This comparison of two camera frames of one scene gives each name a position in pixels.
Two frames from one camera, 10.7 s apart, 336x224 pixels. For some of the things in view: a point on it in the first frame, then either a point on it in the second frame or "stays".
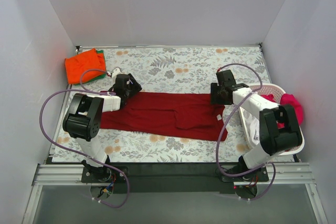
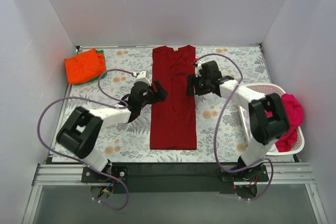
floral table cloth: [188, 70] stays
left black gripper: [134, 85] -> [155, 92]
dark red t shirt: [187, 114] -> [173, 120]
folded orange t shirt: [75, 65] stays
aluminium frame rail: [289, 173] stays
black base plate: [170, 177] stays
